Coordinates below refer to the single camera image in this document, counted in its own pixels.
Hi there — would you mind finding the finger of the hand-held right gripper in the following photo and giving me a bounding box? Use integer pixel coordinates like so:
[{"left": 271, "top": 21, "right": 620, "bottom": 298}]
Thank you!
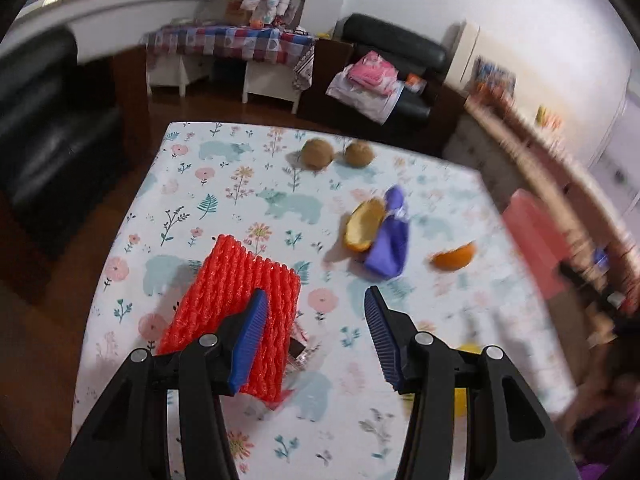
[{"left": 557, "top": 260, "right": 618, "bottom": 308}]

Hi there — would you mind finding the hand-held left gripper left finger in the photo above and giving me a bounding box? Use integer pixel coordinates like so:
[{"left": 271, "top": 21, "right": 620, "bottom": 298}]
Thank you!
[{"left": 57, "top": 287, "right": 271, "bottom": 480}]

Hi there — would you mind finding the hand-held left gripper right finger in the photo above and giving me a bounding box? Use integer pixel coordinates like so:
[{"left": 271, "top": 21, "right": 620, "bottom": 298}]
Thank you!
[{"left": 363, "top": 285, "right": 581, "bottom": 480}]

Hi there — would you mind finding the pink plastic bin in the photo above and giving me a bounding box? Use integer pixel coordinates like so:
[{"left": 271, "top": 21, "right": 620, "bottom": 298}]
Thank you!
[{"left": 501, "top": 189, "right": 576, "bottom": 301}]

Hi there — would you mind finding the red foam fruit net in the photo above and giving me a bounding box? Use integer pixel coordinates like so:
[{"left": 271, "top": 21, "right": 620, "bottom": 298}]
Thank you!
[{"left": 156, "top": 234, "right": 302, "bottom": 403}]

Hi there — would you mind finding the purple plastic wrapper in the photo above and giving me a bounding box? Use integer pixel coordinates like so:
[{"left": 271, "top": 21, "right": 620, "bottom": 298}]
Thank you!
[{"left": 364, "top": 185, "right": 410, "bottom": 279}]

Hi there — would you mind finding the yellow foam fruit net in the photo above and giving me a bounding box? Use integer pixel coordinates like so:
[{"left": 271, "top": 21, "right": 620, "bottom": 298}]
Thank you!
[{"left": 450, "top": 342, "right": 483, "bottom": 417}]

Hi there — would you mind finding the dark striped wrapper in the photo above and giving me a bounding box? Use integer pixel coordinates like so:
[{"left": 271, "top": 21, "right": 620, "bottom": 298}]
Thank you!
[{"left": 285, "top": 320, "right": 321, "bottom": 376}]

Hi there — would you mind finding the small orange peel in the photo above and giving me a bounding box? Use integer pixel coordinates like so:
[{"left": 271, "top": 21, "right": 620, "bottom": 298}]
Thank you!
[{"left": 431, "top": 241, "right": 477, "bottom": 272}]

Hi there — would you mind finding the large orange peel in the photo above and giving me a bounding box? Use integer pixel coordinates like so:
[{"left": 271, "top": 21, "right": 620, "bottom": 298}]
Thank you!
[{"left": 342, "top": 198, "right": 387, "bottom": 252}]

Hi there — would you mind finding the brown leaf-patterned blanket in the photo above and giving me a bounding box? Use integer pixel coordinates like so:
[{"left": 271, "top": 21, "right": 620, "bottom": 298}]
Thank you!
[{"left": 465, "top": 95, "right": 640, "bottom": 281}]

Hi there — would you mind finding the white wardrobe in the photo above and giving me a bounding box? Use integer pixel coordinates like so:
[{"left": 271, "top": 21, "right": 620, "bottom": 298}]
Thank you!
[{"left": 590, "top": 75, "right": 640, "bottom": 201}]

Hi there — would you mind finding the floral tablecloth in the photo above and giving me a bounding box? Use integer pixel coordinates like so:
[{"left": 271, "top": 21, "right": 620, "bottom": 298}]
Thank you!
[{"left": 72, "top": 121, "right": 581, "bottom": 480}]

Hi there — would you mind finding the brown walnut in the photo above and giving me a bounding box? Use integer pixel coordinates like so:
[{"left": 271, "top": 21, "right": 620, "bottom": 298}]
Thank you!
[
  {"left": 301, "top": 138, "right": 334, "bottom": 170},
  {"left": 344, "top": 141, "right": 373, "bottom": 167}
]

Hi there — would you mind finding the blue patterned pillow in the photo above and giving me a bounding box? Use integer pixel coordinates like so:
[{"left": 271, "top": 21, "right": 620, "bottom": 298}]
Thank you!
[{"left": 472, "top": 57, "right": 518, "bottom": 96}]

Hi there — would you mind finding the white bed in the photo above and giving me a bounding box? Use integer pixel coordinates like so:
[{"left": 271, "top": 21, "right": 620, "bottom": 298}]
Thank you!
[{"left": 442, "top": 20, "right": 640, "bottom": 281}]

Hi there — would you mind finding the white side table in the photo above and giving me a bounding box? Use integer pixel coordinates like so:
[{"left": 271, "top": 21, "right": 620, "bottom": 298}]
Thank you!
[{"left": 146, "top": 55, "right": 301, "bottom": 113}]

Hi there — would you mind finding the pink folded blanket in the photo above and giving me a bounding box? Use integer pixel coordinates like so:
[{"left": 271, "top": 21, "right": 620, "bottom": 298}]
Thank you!
[{"left": 348, "top": 51, "right": 398, "bottom": 93}]

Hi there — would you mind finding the black leather sofa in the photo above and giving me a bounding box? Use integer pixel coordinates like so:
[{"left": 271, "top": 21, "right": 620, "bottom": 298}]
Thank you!
[{"left": 0, "top": 25, "right": 151, "bottom": 306}]

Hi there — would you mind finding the black leather armchair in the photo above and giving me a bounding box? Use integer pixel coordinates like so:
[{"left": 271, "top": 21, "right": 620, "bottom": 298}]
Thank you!
[{"left": 300, "top": 12, "right": 471, "bottom": 136}]

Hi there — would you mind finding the plaid tablecloth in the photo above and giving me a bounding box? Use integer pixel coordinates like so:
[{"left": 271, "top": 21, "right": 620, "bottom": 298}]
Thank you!
[{"left": 142, "top": 25, "right": 317, "bottom": 92}]

